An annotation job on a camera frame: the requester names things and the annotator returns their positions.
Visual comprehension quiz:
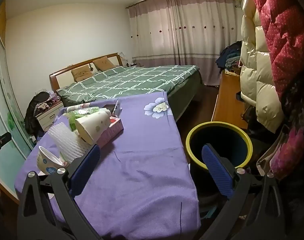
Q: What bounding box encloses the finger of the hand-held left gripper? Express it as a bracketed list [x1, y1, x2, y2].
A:
[0, 132, 12, 153]

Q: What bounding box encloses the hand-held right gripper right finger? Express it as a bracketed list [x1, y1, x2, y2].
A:
[199, 144, 300, 240]

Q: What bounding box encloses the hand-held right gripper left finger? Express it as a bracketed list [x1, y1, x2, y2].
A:
[17, 144, 102, 240]

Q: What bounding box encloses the dark bin with yellow rim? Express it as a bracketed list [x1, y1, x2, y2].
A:
[186, 122, 253, 215]

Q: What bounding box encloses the white and blue paper bowl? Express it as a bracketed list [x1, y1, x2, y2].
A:
[37, 146, 67, 175]

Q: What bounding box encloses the white paper cup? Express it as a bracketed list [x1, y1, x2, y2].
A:
[75, 109, 112, 145]

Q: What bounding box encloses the pink box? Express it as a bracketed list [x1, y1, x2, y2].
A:
[96, 116, 124, 148]

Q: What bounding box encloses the green wet wipes packet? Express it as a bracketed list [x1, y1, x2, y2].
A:
[63, 106, 107, 132]

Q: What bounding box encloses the sliding door wardrobe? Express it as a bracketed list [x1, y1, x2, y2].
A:
[0, 2, 35, 200]

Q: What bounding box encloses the white nightstand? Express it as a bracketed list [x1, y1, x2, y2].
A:
[35, 101, 65, 133]

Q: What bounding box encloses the beige bag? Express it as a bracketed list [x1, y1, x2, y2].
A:
[256, 127, 288, 178]

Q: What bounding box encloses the purple floral tablecloth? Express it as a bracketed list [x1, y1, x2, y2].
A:
[14, 92, 202, 240]

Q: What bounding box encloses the dark brown bag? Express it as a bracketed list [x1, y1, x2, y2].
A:
[242, 104, 259, 128]

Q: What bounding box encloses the wooden desk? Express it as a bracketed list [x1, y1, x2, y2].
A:
[211, 69, 249, 130]

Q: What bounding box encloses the dark floral garment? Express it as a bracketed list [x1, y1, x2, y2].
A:
[270, 80, 304, 180]

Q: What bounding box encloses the wooden bed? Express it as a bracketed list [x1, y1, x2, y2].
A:
[49, 53, 204, 123]

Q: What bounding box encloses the brown pillow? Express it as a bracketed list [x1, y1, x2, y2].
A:
[93, 57, 116, 72]
[71, 64, 97, 82]

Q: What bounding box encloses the green plaid blanket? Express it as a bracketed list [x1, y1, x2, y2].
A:
[56, 65, 201, 105]

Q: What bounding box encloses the cream puffer jacket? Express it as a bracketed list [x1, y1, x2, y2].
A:
[240, 0, 285, 133]

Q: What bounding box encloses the pile of folded clothes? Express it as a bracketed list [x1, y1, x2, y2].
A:
[215, 41, 243, 72]

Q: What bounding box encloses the pink and white curtain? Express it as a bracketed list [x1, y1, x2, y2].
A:
[127, 0, 243, 85]

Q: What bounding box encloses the red dotted puffer jacket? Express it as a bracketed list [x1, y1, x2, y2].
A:
[248, 0, 304, 100]

